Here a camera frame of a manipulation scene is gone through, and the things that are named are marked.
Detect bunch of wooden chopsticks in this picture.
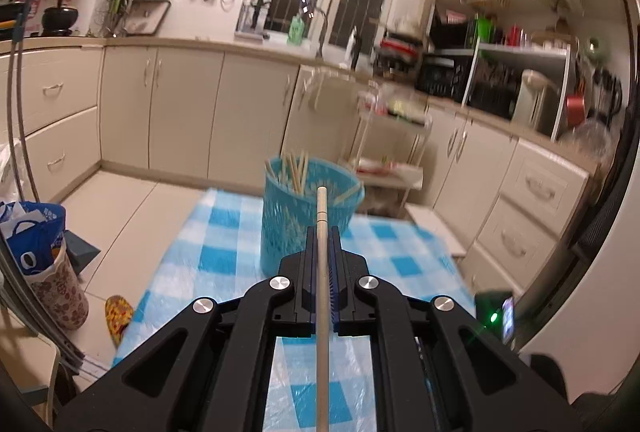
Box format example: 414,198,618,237
265,151,363,207

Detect blue shopping bag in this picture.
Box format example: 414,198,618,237
0,201,67,275

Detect black wok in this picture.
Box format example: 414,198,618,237
0,0,51,30

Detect cream electric water boiler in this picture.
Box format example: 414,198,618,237
511,69,558,130

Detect white step stool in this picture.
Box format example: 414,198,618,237
404,203,468,259

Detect black toaster oven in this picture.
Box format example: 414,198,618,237
417,54,473,102

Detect yellow red slipper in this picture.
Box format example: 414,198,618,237
105,295,135,347

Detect red white plastic bag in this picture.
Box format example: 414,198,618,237
352,157,401,176

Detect chrome faucet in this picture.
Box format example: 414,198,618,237
310,6,332,58

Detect grey mop handles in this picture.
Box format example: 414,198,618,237
7,0,45,203

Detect blue perforated plastic basket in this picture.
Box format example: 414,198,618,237
260,156,366,280

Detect stack of pans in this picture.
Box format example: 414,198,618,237
375,29,427,82

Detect clear hanging plastic bag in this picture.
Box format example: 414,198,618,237
300,64,351,113

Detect black microwave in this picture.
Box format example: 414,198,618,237
430,9,481,51

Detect blue white checkered tablecloth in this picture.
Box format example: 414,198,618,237
114,187,478,432

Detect dark blue dustpan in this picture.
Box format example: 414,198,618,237
62,229,101,267

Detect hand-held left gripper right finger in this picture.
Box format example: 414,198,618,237
327,226,583,432

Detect light wooden chopstick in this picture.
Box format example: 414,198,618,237
316,186,332,432

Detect cream lower kitchen cabinets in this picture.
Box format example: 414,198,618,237
0,44,601,313

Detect black cooking pot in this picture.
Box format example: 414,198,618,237
41,0,80,36

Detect green soap bottle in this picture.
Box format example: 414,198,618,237
287,13,306,45

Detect floral print bag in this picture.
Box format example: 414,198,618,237
22,242,90,330

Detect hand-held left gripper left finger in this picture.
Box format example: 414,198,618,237
55,227,321,432

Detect white countertop shelf rack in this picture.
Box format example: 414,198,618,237
462,42,573,140

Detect dark dispenser bottle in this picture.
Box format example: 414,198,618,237
347,26,362,70

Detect plastic bag of food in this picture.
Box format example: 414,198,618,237
360,89,431,120

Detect white rolling cart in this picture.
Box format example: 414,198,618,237
340,82,433,217

